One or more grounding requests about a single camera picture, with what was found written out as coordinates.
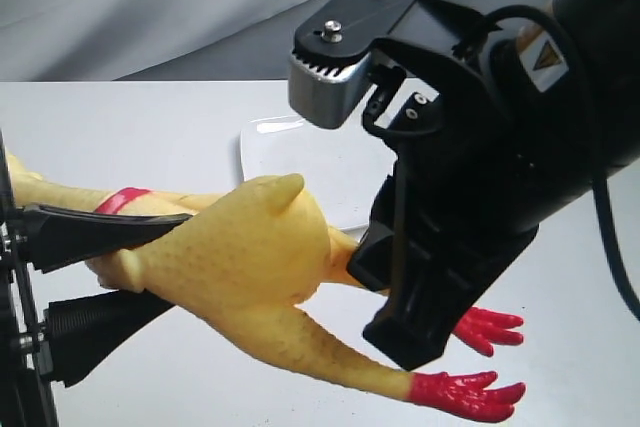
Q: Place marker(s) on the yellow rubber chicken toy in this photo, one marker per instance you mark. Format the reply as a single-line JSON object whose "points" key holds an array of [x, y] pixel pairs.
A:
{"points": [[244, 262]]}

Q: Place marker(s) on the white square plate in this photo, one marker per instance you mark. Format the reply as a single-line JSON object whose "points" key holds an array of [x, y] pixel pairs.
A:
{"points": [[343, 168]]}

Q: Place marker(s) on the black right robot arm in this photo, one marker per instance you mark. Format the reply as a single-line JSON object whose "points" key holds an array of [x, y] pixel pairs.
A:
{"points": [[529, 110]]}

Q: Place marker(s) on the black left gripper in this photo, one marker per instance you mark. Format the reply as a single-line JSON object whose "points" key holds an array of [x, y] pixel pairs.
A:
{"points": [[79, 333]]}

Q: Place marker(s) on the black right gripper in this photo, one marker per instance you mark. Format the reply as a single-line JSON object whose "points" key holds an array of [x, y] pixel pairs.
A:
{"points": [[450, 193]]}

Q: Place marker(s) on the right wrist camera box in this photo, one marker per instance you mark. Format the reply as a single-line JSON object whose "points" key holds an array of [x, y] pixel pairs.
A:
{"points": [[340, 50]]}

